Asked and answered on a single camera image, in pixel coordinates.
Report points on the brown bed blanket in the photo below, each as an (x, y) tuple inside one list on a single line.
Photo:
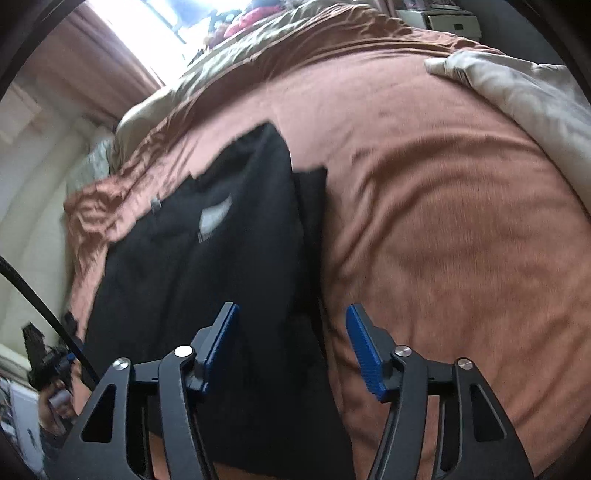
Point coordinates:
[(438, 230)]

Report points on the beige duvet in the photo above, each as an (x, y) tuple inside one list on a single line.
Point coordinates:
[(194, 78)]

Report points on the pale green pillow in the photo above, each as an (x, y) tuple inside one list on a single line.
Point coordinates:
[(92, 166)]

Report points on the cream padded headboard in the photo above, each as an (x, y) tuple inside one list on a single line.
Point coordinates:
[(32, 254)]

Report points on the cream hanging cloth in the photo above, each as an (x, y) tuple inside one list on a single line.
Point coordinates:
[(21, 113)]

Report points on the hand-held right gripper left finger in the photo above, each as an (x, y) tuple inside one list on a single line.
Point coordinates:
[(219, 346)]

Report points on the white nightstand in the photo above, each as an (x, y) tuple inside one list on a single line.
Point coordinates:
[(448, 23)]

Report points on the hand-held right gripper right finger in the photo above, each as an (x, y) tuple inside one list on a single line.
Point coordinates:
[(367, 350)]

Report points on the pink cushion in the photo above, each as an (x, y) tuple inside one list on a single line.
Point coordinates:
[(251, 21)]

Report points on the black button shirt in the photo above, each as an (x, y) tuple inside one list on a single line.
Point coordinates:
[(231, 230)]

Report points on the pink curtain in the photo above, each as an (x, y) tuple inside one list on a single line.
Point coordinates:
[(92, 60)]

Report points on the beige folded blanket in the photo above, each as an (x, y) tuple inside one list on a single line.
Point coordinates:
[(517, 101)]

